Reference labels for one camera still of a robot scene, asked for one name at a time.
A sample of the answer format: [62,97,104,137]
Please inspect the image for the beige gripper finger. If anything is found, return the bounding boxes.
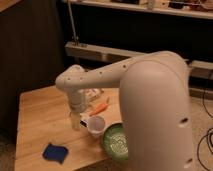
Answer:
[70,113,81,131]

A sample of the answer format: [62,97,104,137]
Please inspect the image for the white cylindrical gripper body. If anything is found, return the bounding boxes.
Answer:
[68,90,87,113]

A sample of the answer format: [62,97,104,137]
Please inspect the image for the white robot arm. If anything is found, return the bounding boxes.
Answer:
[55,51,195,171]

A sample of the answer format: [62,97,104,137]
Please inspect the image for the clear plastic bag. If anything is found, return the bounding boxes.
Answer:
[86,89,103,101]

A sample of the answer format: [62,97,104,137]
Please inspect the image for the orange carrot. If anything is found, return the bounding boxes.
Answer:
[89,102,108,116]

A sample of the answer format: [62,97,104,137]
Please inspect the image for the blue sponge cloth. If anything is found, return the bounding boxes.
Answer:
[42,143,69,164]

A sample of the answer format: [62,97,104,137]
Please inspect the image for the wooden shelf beam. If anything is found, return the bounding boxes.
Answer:
[65,42,213,79]

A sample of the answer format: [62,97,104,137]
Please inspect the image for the green bowl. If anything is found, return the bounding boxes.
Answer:
[102,123,128,161]

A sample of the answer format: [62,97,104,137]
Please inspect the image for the metal pole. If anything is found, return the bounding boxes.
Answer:
[67,0,79,46]

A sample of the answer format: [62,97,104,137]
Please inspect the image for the upper shelf with clutter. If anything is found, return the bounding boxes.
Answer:
[61,0,213,20]

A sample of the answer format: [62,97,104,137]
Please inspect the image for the black cables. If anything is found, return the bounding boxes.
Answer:
[196,69,213,171]

